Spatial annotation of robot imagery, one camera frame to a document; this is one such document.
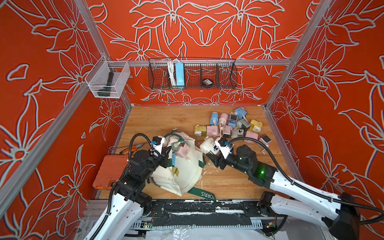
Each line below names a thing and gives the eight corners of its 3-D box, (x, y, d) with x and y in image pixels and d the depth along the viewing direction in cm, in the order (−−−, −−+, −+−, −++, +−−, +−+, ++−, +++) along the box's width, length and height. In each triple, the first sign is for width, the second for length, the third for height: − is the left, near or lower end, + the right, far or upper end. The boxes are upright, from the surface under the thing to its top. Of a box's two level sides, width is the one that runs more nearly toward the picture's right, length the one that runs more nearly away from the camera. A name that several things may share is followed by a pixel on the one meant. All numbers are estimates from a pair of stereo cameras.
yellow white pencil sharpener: (248, 129, 107) (250, 126, 104) (250, 121, 112) (252, 118, 109) (259, 133, 105) (261, 130, 102) (261, 124, 110) (263, 121, 107)
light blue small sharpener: (227, 128, 105) (229, 124, 101) (228, 118, 111) (229, 114, 107) (235, 129, 104) (237, 125, 101) (235, 119, 110) (237, 115, 107)
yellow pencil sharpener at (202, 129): (194, 135, 102) (194, 133, 99) (194, 127, 106) (194, 124, 104) (206, 135, 102) (206, 133, 99) (205, 127, 106) (206, 124, 104)
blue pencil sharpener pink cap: (209, 127, 109) (210, 120, 103) (210, 118, 115) (211, 111, 109) (216, 128, 109) (218, 121, 102) (216, 118, 114) (218, 111, 108)
